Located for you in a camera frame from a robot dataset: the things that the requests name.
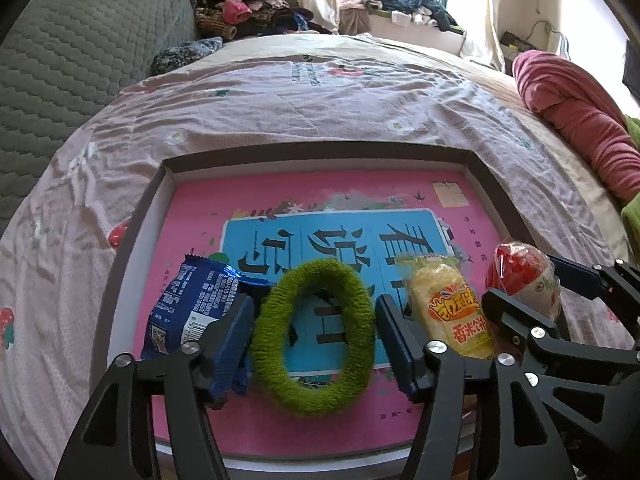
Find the grey quilted sofa cover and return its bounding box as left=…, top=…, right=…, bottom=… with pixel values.
left=0, top=0, right=198, bottom=226

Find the green hair scrunchie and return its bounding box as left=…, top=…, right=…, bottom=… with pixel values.
left=250, top=259, right=376, bottom=417

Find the red snack packet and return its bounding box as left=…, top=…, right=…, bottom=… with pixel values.
left=485, top=239, right=563, bottom=323

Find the dark blue patterned cloth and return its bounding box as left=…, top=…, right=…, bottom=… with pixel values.
left=150, top=36, right=224, bottom=77

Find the desk clutter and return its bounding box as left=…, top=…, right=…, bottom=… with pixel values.
left=500, top=20, right=571, bottom=61

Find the blue cookie packet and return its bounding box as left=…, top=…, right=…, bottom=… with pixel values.
left=141, top=254, right=276, bottom=396

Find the green fleece blanket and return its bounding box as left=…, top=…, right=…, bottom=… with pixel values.
left=620, top=115, right=640, bottom=256

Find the beige bed sheet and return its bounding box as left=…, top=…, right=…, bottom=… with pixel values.
left=220, top=32, right=631, bottom=261

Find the shallow grey cardboard box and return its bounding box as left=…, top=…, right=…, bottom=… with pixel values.
left=102, top=141, right=613, bottom=461

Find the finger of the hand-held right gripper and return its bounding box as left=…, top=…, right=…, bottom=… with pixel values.
left=547, top=255, right=640, bottom=331
left=482, top=287, right=640, bottom=381

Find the pink printed bed sheet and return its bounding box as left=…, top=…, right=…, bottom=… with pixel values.
left=0, top=47, right=626, bottom=480

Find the pile of mixed clothes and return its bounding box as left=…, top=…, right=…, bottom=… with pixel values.
left=180, top=0, right=333, bottom=41

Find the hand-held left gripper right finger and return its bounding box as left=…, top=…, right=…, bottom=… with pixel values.
left=375, top=294, right=573, bottom=480

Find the pink rolled blanket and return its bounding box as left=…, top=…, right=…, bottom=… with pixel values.
left=512, top=50, right=640, bottom=206

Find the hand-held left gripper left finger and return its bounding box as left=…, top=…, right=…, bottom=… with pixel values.
left=54, top=292, right=257, bottom=480

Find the yellow rice cracker packet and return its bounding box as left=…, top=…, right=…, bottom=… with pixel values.
left=405, top=254, right=496, bottom=361

